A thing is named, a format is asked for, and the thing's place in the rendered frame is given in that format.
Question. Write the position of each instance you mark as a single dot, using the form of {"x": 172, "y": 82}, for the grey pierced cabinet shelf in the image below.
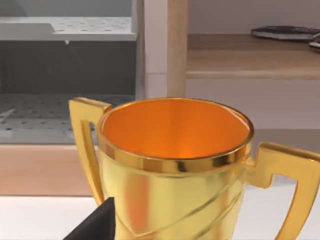
{"x": 75, "y": 28}

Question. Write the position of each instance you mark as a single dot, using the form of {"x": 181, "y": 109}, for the gold trophy cup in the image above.
{"x": 175, "y": 187}

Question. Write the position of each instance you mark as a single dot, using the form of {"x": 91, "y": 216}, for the wooden open shelf unit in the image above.
{"x": 225, "y": 57}

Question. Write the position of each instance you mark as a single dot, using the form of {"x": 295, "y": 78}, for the pale wooden drawer front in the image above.
{"x": 37, "y": 170}

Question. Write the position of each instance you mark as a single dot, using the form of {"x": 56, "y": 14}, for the dark flat book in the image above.
{"x": 282, "y": 32}

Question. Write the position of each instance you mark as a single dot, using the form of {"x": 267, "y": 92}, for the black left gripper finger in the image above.
{"x": 101, "y": 222}

